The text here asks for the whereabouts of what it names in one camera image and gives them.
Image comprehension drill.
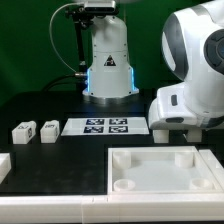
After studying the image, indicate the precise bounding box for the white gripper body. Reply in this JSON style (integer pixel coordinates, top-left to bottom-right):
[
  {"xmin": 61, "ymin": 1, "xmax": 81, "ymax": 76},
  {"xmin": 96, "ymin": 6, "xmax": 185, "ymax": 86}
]
[{"xmin": 148, "ymin": 83, "xmax": 224, "ymax": 130}]

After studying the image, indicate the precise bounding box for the white square tabletop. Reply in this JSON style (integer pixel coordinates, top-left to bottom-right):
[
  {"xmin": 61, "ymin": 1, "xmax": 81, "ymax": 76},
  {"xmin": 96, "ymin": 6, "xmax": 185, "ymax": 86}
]
[{"xmin": 107, "ymin": 146, "xmax": 224, "ymax": 194}]

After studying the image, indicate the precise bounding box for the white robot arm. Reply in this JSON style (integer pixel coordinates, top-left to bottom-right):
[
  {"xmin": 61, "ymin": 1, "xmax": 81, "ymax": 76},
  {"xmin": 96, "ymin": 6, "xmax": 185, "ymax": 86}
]
[{"xmin": 84, "ymin": 0, "xmax": 224, "ymax": 130}]

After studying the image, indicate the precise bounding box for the white sheet with tags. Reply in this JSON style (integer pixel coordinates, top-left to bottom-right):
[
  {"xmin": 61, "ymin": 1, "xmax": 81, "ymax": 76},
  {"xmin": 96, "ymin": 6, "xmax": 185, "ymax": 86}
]
[{"xmin": 62, "ymin": 117, "xmax": 149, "ymax": 136}]

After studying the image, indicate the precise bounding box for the white obstacle fence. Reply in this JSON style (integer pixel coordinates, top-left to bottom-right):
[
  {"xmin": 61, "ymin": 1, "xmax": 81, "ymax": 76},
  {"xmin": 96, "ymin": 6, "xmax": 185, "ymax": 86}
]
[{"xmin": 0, "ymin": 149, "xmax": 224, "ymax": 224}]

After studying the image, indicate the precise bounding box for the white block left edge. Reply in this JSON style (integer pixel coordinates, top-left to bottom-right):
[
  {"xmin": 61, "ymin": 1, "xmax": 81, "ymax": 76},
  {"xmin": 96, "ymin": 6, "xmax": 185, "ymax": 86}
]
[{"xmin": 0, "ymin": 153, "xmax": 11, "ymax": 184}]

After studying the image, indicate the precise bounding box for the grey cable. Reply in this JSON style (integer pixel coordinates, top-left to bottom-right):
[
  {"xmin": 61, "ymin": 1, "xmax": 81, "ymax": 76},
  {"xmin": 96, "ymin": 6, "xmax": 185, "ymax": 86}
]
[{"xmin": 42, "ymin": 3, "xmax": 88, "ymax": 92}]

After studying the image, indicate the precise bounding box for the black camera on stand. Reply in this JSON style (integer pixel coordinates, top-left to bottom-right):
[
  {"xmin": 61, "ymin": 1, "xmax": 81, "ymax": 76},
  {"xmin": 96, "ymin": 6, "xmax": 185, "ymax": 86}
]
[{"xmin": 65, "ymin": 0, "xmax": 118, "ymax": 69}]

